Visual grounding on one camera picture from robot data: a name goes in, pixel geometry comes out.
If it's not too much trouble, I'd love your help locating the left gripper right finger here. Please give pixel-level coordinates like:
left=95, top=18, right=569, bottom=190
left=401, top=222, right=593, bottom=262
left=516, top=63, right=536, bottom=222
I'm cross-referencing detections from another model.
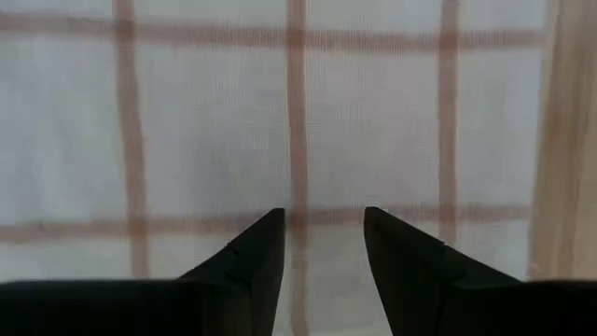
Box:
left=363, top=206, right=523, bottom=336

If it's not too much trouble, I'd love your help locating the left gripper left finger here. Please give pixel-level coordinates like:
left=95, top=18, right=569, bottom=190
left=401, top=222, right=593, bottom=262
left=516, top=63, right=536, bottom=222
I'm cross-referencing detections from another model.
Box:
left=153, top=208, right=286, bottom=336

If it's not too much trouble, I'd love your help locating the white checked towel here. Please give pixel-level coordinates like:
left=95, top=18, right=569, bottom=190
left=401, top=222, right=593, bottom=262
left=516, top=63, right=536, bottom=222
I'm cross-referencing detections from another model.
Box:
left=0, top=0, right=556, bottom=336

